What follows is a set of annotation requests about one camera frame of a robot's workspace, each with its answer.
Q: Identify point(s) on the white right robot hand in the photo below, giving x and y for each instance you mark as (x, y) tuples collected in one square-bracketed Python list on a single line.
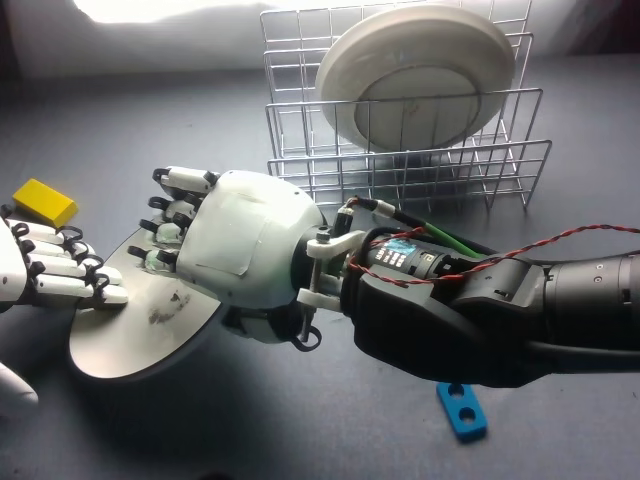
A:
[(240, 235)]

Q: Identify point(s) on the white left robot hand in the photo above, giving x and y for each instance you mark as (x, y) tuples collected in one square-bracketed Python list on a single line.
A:
[(55, 280)]

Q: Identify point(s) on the white round plate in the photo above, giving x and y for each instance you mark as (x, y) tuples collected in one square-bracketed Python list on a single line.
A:
[(415, 65), (150, 345)]

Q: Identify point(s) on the yellow block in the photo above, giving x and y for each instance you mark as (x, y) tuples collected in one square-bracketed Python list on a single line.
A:
[(42, 202)]

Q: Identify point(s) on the blue block with two holes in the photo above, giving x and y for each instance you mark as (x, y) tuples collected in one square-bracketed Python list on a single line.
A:
[(462, 412)]

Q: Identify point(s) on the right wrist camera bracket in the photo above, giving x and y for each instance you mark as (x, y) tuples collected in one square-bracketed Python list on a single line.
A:
[(335, 243)]

